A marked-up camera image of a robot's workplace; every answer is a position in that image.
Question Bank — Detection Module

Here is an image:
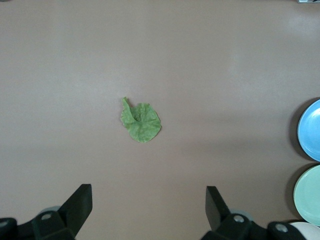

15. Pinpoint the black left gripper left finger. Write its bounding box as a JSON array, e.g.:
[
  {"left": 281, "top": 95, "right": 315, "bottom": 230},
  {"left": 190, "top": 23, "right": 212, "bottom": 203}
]
[{"left": 31, "top": 183, "right": 94, "bottom": 240}]

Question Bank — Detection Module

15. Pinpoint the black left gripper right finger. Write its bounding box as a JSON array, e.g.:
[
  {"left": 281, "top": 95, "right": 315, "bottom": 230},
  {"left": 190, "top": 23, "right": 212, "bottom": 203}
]
[{"left": 205, "top": 185, "right": 270, "bottom": 240}]

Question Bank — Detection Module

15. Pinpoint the green lettuce leaf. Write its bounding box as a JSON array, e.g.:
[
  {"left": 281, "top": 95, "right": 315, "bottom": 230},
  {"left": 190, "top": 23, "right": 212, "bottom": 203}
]
[{"left": 120, "top": 96, "right": 163, "bottom": 144}]

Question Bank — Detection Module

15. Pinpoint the beige round plate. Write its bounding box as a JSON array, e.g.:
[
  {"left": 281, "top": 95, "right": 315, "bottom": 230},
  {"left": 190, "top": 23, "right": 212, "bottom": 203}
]
[{"left": 288, "top": 221, "right": 320, "bottom": 240}]

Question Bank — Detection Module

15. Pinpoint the light green round plate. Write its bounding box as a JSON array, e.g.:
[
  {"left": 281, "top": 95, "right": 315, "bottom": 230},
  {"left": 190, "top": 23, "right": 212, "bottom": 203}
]
[{"left": 293, "top": 164, "right": 320, "bottom": 226}]

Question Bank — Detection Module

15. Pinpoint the blue round plate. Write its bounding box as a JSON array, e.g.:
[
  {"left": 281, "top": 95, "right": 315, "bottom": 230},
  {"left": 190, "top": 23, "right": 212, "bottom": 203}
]
[{"left": 297, "top": 98, "right": 320, "bottom": 162}]

